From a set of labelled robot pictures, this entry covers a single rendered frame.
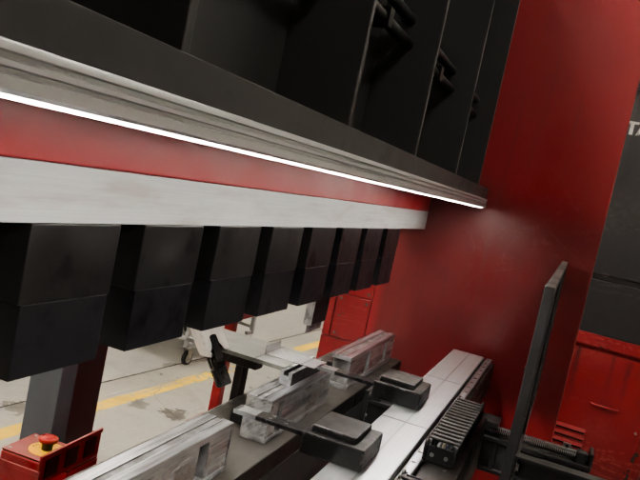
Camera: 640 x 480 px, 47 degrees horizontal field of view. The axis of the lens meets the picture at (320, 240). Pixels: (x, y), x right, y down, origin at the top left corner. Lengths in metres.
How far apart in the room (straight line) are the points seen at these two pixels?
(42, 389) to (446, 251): 1.34
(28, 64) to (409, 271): 2.19
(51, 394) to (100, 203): 1.36
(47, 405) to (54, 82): 1.78
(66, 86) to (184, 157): 0.53
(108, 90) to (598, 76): 2.15
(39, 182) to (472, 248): 1.91
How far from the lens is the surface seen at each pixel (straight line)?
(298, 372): 1.70
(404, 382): 1.66
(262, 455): 1.52
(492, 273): 2.50
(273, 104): 0.77
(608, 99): 2.52
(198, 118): 0.59
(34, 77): 0.45
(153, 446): 1.24
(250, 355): 1.74
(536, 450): 2.14
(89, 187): 0.83
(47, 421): 2.20
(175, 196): 0.98
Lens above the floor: 1.44
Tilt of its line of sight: 5 degrees down
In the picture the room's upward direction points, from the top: 12 degrees clockwise
